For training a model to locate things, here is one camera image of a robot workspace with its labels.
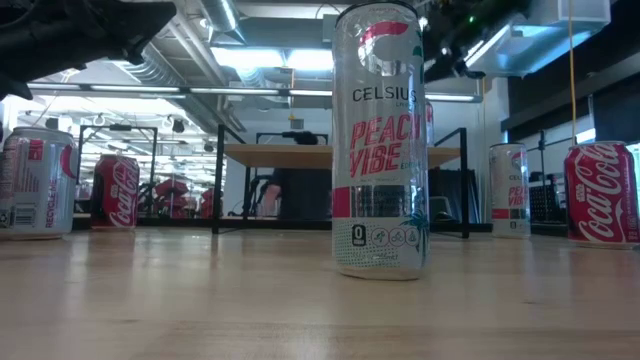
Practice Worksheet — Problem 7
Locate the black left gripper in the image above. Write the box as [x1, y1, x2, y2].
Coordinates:
[64, 0, 177, 66]

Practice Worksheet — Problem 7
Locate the red Coca-Cola can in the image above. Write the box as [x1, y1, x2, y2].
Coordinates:
[91, 153, 141, 231]
[563, 140, 640, 250]

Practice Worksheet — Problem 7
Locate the silver Diet Coke can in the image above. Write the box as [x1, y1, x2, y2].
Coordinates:
[0, 126, 79, 241]

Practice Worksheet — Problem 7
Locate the tall Celsius Peach Vibe can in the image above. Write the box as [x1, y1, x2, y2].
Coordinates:
[332, 0, 431, 281]
[488, 142, 532, 239]

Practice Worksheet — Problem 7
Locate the long ceiling light bar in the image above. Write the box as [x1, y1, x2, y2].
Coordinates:
[27, 82, 484, 104]

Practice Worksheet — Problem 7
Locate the red office chair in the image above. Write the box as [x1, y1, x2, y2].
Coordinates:
[199, 187, 217, 219]
[153, 178, 190, 219]

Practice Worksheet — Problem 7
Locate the silver can with red print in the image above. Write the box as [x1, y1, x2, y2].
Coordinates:
[425, 99, 436, 147]

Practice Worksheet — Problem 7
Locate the black mesh crate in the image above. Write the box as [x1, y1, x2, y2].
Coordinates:
[528, 171, 567, 225]

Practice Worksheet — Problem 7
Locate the large black frame rig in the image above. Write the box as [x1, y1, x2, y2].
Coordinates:
[76, 123, 159, 221]

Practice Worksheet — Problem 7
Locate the wooden shelf with black frame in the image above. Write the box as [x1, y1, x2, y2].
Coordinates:
[212, 123, 471, 240]

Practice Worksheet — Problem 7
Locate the small black frame rig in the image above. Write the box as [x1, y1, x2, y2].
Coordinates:
[254, 130, 330, 147]

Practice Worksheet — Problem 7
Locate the white ceiling duct box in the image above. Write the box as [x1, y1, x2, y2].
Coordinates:
[464, 0, 612, 79]

